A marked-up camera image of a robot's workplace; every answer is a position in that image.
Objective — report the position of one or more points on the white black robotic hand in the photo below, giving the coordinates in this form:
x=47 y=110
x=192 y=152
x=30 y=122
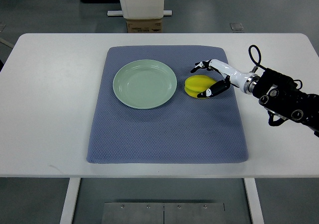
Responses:
x=244 y=81

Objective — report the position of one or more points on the yellow starfruit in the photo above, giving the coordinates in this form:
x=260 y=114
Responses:
x=197 y=84

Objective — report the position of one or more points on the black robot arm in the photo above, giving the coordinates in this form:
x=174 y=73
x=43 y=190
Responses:
x=282 y=97

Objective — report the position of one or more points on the pale green round plate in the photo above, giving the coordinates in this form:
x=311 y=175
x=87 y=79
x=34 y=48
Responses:
x=144 y=84

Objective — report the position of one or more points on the grey metal floor plate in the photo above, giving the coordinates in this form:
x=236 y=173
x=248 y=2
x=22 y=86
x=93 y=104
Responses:
x=164 y=213

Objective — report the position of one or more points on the small grey floor socket cover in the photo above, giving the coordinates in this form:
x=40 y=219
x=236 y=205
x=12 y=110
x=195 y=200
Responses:
x=236 y=26

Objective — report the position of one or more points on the blue textured table mat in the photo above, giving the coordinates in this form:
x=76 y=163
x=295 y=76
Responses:
x=183 y=130

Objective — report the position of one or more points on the right white table leg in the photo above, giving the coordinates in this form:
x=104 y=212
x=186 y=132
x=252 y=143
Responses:
x=253 y=201

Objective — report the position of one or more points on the white table leg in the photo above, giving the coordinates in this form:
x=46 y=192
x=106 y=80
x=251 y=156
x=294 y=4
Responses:
x=70 y=201
x=253 y=201

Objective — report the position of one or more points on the brown cardboard box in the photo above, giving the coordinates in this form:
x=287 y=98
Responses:
x=144 y=25

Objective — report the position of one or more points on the white machine column base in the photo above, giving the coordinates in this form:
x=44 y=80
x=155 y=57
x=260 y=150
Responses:
x=141 y=9

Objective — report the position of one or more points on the left white table leg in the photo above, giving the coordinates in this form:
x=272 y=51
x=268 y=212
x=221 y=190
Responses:
x=70 y=201

